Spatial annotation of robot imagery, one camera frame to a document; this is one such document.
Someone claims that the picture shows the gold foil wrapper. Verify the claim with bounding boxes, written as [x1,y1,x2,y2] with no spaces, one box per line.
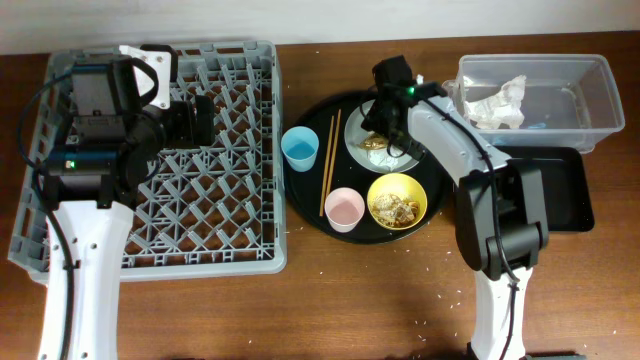
[358,133,388,151]

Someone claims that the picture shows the white tissue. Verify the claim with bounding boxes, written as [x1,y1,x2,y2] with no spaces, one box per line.
[464,75,527,130]
[367,149,399,171]

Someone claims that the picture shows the yellow plastic bowl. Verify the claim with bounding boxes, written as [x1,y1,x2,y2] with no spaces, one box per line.
[366,173,428,231]

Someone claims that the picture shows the light blue plastic cup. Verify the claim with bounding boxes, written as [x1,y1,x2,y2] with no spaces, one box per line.
[280,126,319,172]

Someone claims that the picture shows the pink plastic cup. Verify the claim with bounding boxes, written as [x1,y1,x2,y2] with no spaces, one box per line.
[324,187,366,233]

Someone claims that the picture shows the food scraps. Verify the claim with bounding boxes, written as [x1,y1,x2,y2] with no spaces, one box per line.
[371,193,420,228]

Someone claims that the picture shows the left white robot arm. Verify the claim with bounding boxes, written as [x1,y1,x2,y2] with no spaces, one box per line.
[30,46,214,359]

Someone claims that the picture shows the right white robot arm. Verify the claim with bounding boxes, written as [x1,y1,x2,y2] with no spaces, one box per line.
[362,56,549,359]

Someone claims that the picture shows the grey dishwasher rack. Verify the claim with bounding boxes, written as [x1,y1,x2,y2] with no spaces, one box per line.
[8,41,286,283]

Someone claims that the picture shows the left wooden chopstick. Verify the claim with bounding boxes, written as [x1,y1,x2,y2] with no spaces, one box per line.
[319,115,335,217]

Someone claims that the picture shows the wooden chopstick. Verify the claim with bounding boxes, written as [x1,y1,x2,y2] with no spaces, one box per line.
[319,115,335,217]
[325,109,342,199]

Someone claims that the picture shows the right wooden chopstick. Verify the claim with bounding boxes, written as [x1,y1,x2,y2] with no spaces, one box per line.
[325,109,342,199]

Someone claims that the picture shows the round black tray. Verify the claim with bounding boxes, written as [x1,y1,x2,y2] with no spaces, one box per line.
[281,91,453,244]

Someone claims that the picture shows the crumpled white tissue in bin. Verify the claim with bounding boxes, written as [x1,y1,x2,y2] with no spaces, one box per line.
[464,75,527,130]

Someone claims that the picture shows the clear plastic bin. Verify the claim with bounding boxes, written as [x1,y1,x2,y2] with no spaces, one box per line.
[443,54,625,153]

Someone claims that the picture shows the black rectangular bin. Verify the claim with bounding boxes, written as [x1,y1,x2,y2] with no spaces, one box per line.
[452,144,596,234]

